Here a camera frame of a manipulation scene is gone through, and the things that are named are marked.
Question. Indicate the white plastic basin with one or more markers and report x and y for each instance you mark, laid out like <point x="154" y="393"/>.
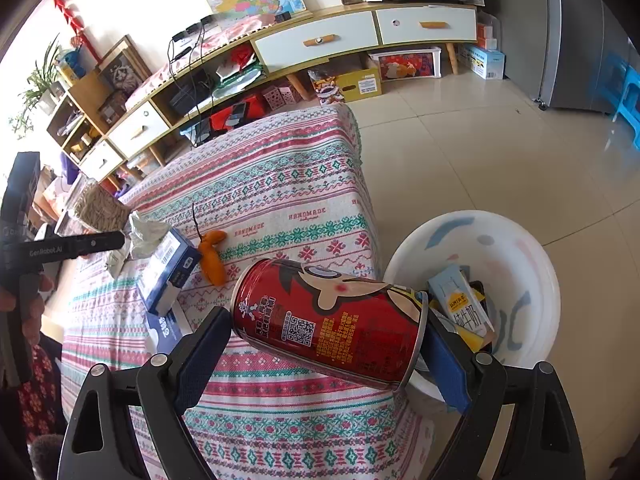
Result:
<point x="521" y="288"/>

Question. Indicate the red cartoon can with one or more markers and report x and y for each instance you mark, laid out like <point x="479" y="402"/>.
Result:
<point x="357" y="329"/>

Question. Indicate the yellow cardboard box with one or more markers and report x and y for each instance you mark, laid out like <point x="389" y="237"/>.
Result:
<point x="345" y="88"/>

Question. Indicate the long white wood cabinet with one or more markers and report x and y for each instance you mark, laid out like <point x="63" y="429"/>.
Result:
<point x="282" y="50"/>

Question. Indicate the black plastic tray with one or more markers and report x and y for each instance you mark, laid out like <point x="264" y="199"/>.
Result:
<point x="479" y="293"/>

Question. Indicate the silver white snack bag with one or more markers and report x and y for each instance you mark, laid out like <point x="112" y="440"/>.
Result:
<point x="114" y="261"/>

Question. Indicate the orange peel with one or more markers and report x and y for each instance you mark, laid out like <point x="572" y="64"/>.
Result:
<point x="211" y="264"/>

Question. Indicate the blue plastic stool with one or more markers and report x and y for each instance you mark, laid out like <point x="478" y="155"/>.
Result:
<point x="622" y="95"/>

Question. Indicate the white paper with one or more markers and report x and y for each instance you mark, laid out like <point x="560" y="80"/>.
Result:
<point x="145" y="235"/>

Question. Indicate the framed raccoon picture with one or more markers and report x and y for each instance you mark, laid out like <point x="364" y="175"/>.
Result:
<point x="123" y="68"/>

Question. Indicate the white blue carton box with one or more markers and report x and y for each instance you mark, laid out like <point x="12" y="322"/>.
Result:
<point x="487" y="64"/>

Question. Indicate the wooden shelf unit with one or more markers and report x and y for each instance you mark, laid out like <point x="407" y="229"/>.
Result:
<point x="81" y="120"/>

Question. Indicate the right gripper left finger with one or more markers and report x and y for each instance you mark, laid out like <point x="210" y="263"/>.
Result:
<point x="100" y="441"/>

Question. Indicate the white drawer bin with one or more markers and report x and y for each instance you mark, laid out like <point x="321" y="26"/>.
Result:
<point x="409" y="64"/>

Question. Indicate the yellow snack wrapper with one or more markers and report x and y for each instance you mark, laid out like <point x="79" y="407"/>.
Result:
<point x="473" y="341"/>

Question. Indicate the blue milk carton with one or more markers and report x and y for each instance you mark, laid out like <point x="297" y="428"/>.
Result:
<point x="457" y="302"/>

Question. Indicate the grey refrigerator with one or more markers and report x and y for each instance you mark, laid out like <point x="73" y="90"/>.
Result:
<point x="566" y="54"/>

